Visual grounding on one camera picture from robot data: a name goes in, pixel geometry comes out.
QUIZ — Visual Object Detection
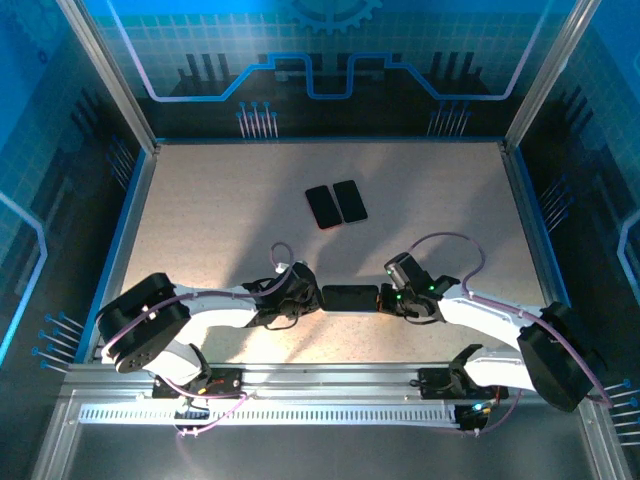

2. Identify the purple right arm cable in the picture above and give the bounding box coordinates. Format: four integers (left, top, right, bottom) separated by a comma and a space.
407, 232, 614, 436

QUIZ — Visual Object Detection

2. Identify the white slotted cable duct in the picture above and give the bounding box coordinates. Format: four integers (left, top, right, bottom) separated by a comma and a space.
78, 403, 459, 426

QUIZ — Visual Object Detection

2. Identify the aluminium cross beam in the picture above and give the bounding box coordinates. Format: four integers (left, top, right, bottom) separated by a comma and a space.
59, 363, 601, 401

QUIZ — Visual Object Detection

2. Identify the aluminium side rail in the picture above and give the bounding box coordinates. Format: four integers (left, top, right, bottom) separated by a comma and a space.
502, 142, 587, 365
74, 144, 161, 365

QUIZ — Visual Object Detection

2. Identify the aluminium frame post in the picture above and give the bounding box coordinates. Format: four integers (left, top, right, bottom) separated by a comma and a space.
502, 0, 604, 151
54, 0, 161, 154

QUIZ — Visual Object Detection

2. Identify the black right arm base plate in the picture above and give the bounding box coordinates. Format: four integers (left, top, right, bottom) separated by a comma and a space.
418, 367, 510, 400

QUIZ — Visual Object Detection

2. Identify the black phone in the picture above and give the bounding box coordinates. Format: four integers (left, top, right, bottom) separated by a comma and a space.
305, 185, 344, 230
332, 179, 370, 224
322, 283, 380, 314

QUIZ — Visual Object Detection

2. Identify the small circuit board with LED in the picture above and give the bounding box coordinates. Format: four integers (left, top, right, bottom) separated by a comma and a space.
457, 399, 496, 431

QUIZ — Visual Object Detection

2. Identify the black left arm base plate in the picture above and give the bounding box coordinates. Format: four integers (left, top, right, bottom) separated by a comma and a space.
152, 367, 244, 400

